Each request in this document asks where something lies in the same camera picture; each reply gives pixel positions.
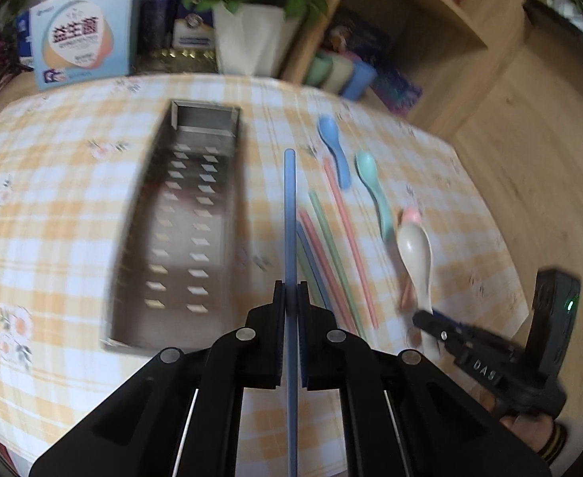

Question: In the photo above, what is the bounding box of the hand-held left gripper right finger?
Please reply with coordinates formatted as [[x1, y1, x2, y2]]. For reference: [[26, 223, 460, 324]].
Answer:
[[296, 281, 553, 477]]

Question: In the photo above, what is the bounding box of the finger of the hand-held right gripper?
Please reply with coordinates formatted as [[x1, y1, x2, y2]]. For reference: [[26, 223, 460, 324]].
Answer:
[[433, 311, 476, 337], [413, 310, 466, 359]]

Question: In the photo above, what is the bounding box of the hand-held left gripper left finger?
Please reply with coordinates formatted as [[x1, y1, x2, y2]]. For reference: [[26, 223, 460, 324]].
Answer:
[[28, 281, 287, 477]]

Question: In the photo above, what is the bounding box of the green chopstick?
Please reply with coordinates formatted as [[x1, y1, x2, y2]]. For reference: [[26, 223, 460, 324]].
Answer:
[[307, 189, 363, 335], [296, 243, 320, 300]]

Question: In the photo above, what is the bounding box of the blue chopstick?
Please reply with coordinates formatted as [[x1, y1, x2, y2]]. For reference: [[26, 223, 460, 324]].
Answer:
[[295, 223, 333, 310], [284, 149, 300, 477]]

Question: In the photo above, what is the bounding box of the beige spoon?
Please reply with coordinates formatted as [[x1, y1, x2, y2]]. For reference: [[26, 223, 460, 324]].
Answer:
[[396, 223, 441, 359]]

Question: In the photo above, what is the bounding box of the pink spoon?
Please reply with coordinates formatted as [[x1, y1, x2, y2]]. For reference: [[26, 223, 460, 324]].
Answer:
[[398, 207, 424, 311]]

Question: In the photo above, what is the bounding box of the metal utensil tray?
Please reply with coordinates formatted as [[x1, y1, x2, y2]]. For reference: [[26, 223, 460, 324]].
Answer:
[[103, 99, 245, 356]]

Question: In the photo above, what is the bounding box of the teal spoon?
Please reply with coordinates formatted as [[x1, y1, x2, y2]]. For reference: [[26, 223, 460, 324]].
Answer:
[[354, 152, 396, 242]]

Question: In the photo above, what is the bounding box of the blue spoon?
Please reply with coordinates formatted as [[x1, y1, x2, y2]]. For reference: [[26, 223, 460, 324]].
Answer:
[[317, 115, 353, 190]]

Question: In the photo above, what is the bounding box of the person's right forearm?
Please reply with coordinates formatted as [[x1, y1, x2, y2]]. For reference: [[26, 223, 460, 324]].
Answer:
[[537, 420, 571, 463]]

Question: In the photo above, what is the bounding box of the person's right hand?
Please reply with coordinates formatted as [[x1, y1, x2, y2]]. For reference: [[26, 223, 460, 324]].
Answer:
[[500, 413, 551, 453]]

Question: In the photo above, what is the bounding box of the blue cup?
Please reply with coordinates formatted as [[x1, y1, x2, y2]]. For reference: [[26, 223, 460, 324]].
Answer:
[[342, 62, 378, 101]]

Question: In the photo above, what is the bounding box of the beige cup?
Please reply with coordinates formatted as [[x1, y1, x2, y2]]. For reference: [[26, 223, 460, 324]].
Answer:
[[328, 54, 358, 94]]

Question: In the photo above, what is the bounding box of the green cup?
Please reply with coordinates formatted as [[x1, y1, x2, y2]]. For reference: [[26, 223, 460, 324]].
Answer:
[[304, 52, 333, 86]]

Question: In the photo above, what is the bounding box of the purple patterned box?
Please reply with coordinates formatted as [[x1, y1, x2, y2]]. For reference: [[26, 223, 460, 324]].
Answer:
[[371, 57, 424, 115]]

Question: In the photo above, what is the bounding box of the gold metal tray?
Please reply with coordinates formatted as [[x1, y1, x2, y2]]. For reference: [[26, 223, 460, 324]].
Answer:
[[137, 50, 220, 74]]

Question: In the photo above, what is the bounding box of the dark blue illustrated box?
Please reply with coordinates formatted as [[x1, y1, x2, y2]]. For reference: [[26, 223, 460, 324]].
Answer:
[[328, 20, 392, 60]]

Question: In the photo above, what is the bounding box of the red rose plant white pot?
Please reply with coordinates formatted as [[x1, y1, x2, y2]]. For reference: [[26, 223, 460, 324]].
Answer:
[[162, 0, 339, 76]]

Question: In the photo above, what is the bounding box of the dark blue box white label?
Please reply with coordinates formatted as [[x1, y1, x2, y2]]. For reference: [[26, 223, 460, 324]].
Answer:
[[172, 7, 218, 51]]

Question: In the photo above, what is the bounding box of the wooden shelf unit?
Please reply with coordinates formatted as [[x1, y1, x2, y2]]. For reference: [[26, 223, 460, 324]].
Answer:
[[282, 0, 541, 127]]

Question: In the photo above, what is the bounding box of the tall dark blue box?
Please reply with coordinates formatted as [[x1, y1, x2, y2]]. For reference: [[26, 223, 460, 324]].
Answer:
[[140, 0, 178, 53]]

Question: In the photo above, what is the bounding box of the light blue product box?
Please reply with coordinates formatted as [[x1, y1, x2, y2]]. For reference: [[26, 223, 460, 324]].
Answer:
[[29, 0, 138, 91]]

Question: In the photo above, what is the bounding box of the blue white carton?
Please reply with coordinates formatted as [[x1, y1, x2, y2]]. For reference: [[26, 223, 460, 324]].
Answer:
[[16, 7, 37, 68]]

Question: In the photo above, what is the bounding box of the black wall shelf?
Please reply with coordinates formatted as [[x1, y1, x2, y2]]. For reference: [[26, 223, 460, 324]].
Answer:
[[523, 0, 583, 63]]

